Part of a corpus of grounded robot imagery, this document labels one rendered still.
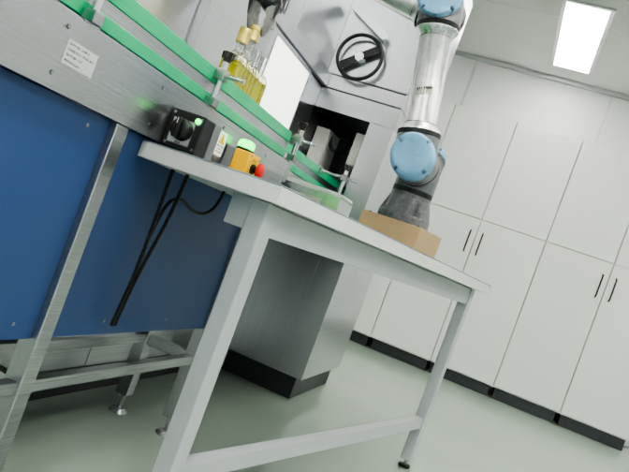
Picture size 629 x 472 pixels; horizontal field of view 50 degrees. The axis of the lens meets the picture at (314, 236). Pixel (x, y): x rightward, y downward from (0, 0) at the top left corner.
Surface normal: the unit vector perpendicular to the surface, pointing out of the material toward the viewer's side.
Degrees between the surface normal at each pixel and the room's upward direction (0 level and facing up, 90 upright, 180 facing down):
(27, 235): 90
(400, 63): 90
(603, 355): 90
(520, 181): 90
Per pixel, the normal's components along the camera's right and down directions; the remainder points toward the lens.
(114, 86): 0.90, 0.33
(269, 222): 0.82, 0.30
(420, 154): -0.29, 0.04
